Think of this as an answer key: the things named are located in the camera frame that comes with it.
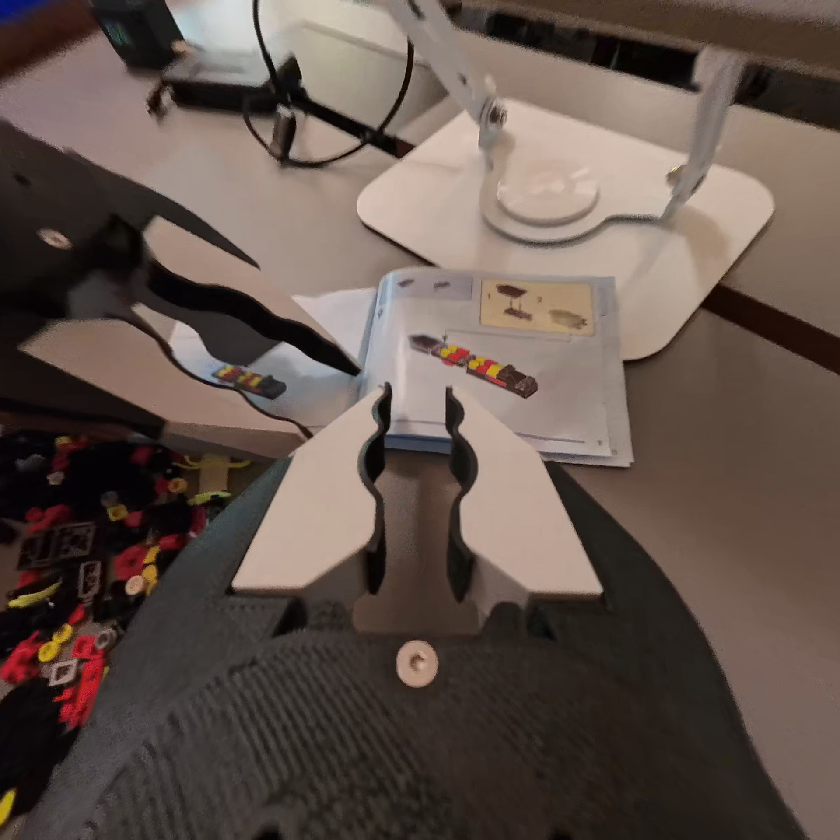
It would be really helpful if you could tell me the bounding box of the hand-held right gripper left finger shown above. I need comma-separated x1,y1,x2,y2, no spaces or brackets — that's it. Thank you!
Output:
231,384,393,599

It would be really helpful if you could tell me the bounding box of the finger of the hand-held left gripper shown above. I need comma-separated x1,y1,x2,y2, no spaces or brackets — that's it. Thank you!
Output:
138,217,363,378
20,311,313,460

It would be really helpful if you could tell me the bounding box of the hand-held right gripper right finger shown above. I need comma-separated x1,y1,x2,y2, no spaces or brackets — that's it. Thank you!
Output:
445,386,603,605

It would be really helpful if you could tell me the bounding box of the lego instruction booklet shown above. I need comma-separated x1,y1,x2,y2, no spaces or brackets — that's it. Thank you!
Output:
167,266,636,468

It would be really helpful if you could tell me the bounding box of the pile of lego pieces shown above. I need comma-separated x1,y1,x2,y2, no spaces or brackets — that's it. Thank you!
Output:
0,430,253,815

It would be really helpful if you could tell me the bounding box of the black charging case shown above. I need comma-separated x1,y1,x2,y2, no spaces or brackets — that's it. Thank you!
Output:
88,0,185,70

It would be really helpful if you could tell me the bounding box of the flat black hub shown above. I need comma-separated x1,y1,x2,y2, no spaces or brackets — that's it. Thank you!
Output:
161,52,303,112

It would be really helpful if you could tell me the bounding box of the white document stand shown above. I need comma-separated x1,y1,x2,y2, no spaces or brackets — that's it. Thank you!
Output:
356,0,840,363

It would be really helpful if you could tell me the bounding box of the tan piece with yellow string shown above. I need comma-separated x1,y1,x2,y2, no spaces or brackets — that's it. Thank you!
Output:
172,453,252,506

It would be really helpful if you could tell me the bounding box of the black cable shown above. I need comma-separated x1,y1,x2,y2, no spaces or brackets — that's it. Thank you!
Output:
243,0,416,168

